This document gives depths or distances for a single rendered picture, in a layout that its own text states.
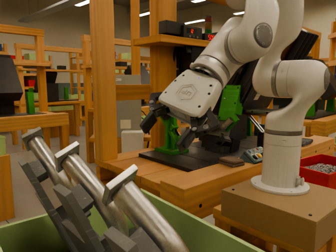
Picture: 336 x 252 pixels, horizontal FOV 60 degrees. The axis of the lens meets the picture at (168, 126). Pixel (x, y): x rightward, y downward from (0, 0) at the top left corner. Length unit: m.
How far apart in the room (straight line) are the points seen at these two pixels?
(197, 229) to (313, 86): 0.53
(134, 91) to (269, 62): 0.94
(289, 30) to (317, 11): 10.30
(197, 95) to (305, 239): 0.51
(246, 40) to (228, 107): 1.13
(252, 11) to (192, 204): 0.76
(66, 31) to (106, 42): 10.80
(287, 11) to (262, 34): 0.39
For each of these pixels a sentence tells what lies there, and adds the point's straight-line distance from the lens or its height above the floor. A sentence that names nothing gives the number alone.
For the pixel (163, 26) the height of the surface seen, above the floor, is 1.60.
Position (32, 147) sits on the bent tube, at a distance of 0.64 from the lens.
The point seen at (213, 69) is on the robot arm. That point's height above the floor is 1.32.
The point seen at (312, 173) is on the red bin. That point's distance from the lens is 1.39.
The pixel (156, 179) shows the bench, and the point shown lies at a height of 0.88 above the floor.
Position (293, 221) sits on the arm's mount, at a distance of 0.89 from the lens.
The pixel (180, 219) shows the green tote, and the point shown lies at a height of 0.94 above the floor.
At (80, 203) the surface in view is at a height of 1.12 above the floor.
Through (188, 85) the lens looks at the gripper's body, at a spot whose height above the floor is 1.28.
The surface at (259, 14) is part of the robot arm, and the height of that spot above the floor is 1.42.
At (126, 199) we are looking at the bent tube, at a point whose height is 1.16.
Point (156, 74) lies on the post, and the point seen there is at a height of 1.33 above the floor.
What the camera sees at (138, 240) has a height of 1.13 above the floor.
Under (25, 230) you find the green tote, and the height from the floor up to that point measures 0.94.
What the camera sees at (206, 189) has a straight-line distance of 1.19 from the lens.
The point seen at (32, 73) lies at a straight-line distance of 10.91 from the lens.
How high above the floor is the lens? 1.29
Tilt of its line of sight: 9 degrees down
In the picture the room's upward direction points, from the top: straight up
